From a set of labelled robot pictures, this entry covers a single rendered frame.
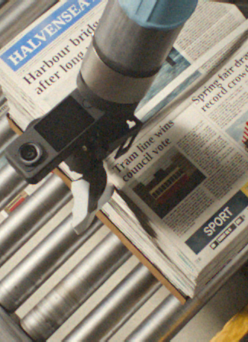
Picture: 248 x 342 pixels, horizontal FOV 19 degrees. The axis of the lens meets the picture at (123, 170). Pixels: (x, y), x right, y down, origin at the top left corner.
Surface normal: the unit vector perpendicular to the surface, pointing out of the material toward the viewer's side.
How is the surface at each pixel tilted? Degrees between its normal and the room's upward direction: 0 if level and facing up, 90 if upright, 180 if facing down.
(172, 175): 6
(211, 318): 0
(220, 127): 7
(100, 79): 57
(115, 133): 34
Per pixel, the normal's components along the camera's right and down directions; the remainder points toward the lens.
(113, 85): -0.25, 0.67
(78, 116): -0.04, -0.32
